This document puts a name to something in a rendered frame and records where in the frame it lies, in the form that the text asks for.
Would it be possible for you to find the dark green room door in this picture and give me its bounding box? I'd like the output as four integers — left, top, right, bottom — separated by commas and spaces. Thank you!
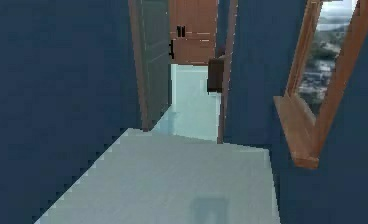
139, 0, 173, 130

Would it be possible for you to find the brown wooden cupboard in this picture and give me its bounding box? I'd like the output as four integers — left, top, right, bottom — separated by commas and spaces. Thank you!
168, 0, 219, 66

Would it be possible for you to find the dark brown cabinet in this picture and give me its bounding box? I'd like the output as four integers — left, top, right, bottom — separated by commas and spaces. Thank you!
207, 45, 226, 94

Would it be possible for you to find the wooden framed window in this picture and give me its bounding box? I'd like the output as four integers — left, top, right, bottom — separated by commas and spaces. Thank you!
273, 0, 368, 170

